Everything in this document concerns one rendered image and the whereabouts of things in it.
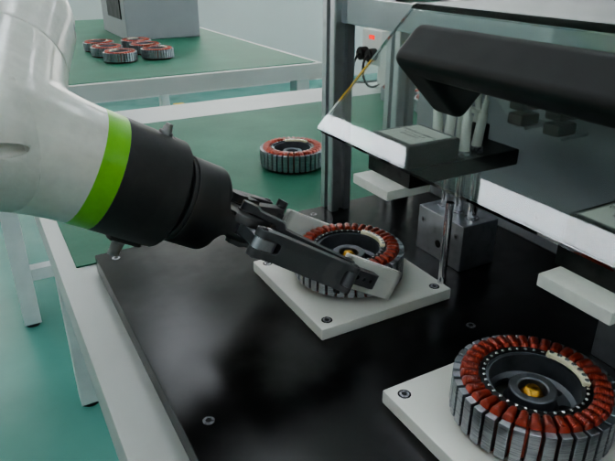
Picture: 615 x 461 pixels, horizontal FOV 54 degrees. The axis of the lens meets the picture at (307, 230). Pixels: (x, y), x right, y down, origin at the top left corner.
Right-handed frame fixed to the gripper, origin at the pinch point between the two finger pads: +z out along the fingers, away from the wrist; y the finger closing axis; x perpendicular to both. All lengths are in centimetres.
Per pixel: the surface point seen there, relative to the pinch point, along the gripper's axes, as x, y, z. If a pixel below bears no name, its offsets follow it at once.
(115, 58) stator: 3, -163, 13
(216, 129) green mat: 2, -71, 14
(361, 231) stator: 2.7, -1.7, 1.8
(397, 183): 8.9, 1.6, 0.2
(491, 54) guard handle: 14.4, 31.6, -26.0
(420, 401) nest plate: -4.7, 19.1, -3.7
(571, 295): 7.5, 24.1, -1.6
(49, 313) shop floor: -81, -143, 20
